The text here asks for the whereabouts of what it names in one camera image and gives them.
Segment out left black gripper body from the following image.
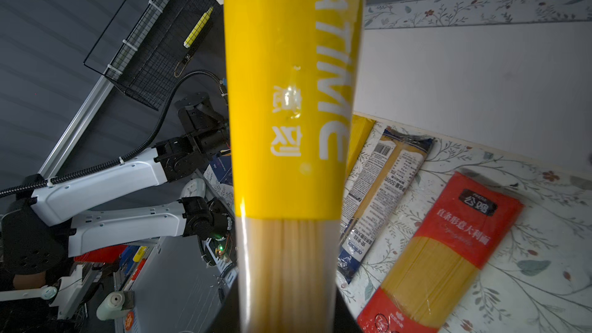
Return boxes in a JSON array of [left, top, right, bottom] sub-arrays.
[[154, 92, 230, 182]]

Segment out yellow pastatime spaghetti pack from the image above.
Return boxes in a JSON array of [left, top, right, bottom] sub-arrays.
[[224, 0, 365, 332]]

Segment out blue white spaghetti pack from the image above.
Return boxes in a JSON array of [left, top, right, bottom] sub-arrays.
[[337, 127, 434, 283]]

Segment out red spaghetti pack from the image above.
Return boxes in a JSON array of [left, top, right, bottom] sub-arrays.
[[357, 172, 524, 332]]

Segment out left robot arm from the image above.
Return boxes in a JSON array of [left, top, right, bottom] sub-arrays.
[[1, 92, 234, 275]]

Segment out light blue spaghetti box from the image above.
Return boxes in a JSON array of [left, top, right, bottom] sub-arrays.
[[203, 154, 234, 212]]

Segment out white round clock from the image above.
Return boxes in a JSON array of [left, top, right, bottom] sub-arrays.
[[180, 178, 207, 198]]

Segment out yellow marker pen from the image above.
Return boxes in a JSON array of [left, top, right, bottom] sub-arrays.
[[183, 7, 214, 49]]

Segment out yellow spaghetti pack barcode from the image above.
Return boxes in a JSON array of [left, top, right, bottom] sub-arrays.
[[345, 114, 376, 179]]

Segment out white two-tier shelf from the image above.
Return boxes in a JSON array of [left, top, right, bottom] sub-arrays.
[[355, 23, 591, 177]]

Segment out black wire basket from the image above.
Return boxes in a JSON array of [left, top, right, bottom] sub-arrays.
[[83, 0, 221, 110]]

